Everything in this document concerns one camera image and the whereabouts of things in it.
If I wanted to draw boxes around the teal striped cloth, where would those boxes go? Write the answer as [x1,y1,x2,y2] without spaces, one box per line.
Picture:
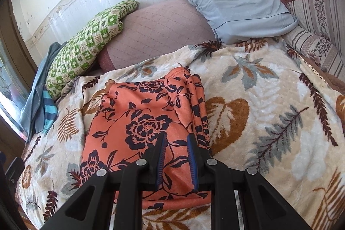
[41,91,59,135]

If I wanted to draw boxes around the striped cushion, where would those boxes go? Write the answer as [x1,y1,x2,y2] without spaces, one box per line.
[285,0,345,80]

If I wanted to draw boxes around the orange floral garment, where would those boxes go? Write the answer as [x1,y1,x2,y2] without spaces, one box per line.
[82,67,212,210]

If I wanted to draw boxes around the blue cloth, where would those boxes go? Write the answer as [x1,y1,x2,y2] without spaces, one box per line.
[20,42,68,143]

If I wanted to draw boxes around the pink quilted bolster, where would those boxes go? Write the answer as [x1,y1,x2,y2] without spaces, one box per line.
[97,0,216,72]

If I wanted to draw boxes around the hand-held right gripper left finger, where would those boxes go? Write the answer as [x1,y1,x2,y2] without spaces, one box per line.
[40,134,166,230]

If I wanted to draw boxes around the green checkered pillow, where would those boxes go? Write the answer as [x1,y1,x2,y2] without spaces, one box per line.
[44,0,140,101]

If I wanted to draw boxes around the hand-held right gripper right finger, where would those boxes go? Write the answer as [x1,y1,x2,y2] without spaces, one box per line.
[187,134,313,230]

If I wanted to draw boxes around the wooden door frame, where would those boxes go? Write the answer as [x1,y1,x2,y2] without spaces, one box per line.
[0,0,38,139]

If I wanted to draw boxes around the leaf print fleece blanket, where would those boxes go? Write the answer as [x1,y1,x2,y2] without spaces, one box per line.
[17,39,345,230]

